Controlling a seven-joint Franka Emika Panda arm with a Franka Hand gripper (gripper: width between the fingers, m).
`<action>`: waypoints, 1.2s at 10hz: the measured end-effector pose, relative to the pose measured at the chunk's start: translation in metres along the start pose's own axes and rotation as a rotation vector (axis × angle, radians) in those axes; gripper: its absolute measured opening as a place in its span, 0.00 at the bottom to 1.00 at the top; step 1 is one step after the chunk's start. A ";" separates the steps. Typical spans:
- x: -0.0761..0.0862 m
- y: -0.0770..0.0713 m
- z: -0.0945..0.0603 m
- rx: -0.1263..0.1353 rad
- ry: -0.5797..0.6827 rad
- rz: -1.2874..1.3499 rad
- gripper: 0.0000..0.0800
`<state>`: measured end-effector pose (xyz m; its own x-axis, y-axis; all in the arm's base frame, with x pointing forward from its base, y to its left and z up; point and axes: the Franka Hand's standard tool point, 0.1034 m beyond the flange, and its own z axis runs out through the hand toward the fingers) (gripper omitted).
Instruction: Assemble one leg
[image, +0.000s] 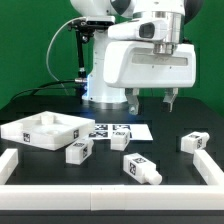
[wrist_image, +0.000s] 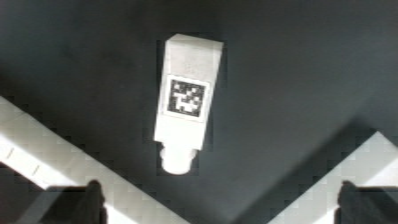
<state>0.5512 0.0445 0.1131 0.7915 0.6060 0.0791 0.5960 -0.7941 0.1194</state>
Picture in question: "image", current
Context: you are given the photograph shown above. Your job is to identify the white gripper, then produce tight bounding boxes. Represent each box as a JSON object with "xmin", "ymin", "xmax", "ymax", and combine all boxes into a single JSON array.
[{"xmin": 103, "ymin": 41, "xmax": 196, "ymax": 115}]

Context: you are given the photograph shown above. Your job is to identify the white square table top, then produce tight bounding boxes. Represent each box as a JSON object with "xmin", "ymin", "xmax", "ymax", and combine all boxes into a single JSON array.
[{"xmin": 1, "ymin": 111, "xmax": 95, "ymax": 151}]

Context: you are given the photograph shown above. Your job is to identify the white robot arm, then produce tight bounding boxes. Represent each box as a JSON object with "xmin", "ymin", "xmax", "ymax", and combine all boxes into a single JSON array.
[{"xmin": 70, "ymin": 0, "xmax": 204, "ymax": 115}]

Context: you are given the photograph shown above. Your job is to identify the paper sheet with tags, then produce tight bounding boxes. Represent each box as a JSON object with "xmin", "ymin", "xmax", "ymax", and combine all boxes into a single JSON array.
[{"xmin": 85, "ymin": 123, "xmax": 153, "ymax": 140}]

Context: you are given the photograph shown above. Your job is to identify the white U-shaped fence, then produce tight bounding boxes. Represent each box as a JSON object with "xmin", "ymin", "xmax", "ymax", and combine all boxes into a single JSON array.
[{"xmin": 0, "ymin": 148, "xmax": 224, "ymax": 211}]

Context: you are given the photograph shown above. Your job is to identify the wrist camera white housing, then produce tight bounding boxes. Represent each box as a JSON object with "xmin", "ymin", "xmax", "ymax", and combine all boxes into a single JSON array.
[{"xmin": 108, "ymin": 19, "xmax": 168, "ymax": 41}]

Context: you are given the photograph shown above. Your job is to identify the black camera on stand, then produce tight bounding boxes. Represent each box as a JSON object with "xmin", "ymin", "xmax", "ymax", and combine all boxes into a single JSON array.
[{"xmin": 68, "ymin": 16, "xmax": 115, "ymax": 93}]

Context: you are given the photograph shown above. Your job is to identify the grey cable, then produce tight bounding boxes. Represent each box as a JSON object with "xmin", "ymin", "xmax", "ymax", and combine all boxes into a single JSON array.
[{"xmin": 45, "ymin": 18, "xmax": 81, "ymax": 96}]

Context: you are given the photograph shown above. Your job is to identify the black cable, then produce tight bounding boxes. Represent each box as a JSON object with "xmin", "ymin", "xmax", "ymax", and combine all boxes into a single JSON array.
[{"xmin": 9, "ymin": 79, "xmax": 81, "ymax": 103}]

